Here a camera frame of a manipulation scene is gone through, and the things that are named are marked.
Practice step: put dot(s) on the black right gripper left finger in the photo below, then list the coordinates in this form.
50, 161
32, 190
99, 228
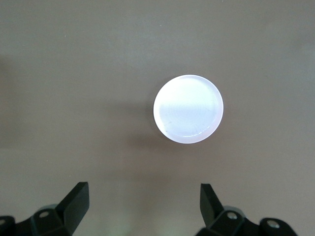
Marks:
66, 211

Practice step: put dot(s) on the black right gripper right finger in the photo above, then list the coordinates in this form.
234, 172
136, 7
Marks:
221, 221

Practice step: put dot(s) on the white plate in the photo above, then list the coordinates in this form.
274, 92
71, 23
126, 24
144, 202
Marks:
188, 109

